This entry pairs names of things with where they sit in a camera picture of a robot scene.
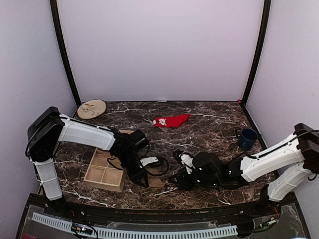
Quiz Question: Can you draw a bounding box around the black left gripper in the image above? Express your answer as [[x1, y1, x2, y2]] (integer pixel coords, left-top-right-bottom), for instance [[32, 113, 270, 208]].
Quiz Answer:
[[116, 151, 149, 188]]

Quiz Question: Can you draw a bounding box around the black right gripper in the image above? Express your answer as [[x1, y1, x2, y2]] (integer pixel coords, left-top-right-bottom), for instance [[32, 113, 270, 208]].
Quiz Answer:
[[168, 166, 221, 191]]

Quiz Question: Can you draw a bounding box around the tan ribbed sock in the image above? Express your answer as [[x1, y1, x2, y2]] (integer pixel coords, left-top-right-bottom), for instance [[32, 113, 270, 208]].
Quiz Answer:
[[148, 174, 165, 188]]

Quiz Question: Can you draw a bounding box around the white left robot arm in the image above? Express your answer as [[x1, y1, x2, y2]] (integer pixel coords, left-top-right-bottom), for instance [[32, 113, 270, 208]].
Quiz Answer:
[[25, 107, 149, 217]]

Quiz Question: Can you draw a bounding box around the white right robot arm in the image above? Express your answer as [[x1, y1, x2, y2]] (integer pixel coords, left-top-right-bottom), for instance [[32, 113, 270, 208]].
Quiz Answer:
[[168, 123, 319, 216]]

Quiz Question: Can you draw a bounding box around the wooden compartment tray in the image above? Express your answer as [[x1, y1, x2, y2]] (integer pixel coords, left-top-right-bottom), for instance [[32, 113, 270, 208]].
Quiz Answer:
[[83, 129, 134, 193]]

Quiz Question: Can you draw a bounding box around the red patterned sock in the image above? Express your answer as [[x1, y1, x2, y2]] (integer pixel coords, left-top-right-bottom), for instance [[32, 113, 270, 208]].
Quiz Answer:
[[153, 114, 190, 128]]

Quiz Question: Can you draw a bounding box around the small green circuit board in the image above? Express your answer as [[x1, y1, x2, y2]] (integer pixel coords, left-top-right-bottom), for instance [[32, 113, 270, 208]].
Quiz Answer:
[[71, 224, 93, 235]]

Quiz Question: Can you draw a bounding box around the dark blue mug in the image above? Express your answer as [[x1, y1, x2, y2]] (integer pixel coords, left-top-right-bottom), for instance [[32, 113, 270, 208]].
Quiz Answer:
[[235, 128, 258, 151]]

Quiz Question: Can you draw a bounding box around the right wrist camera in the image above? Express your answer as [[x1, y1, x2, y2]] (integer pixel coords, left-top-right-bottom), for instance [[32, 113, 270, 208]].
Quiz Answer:
[[173, 149, 222, 180]]

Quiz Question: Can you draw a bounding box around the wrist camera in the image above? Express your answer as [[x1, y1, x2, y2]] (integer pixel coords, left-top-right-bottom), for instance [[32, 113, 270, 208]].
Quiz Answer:
[[173, 149, 222, 180], [129, 129, 164, 168]]

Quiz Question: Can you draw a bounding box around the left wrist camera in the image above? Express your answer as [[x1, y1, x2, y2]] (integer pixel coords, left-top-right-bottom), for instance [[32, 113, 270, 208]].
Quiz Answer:
[[129, 129, 164, 168]]

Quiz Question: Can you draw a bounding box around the black front rail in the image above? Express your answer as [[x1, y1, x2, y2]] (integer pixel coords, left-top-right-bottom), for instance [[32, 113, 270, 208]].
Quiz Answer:
[[24, 191, 297, 225]]

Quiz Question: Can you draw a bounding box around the white slotted cable duct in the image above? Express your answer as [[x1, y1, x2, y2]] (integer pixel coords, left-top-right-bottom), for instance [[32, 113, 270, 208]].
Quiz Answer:
[[31, 212, 238, 239]]

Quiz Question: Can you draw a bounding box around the left black frame post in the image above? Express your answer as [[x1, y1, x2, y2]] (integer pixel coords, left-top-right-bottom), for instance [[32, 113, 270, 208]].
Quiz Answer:
[[49, 0, 82, 107]]

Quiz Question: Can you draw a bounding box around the black frame post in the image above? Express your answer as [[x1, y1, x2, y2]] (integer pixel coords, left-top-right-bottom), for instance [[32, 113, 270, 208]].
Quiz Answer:
[[49, 0, 82, 107], [241, 0, 271, 108]]

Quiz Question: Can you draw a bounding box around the right black frame post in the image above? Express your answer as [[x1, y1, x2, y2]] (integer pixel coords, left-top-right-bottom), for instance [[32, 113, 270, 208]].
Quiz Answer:
[[241, 0, 271, 108]]

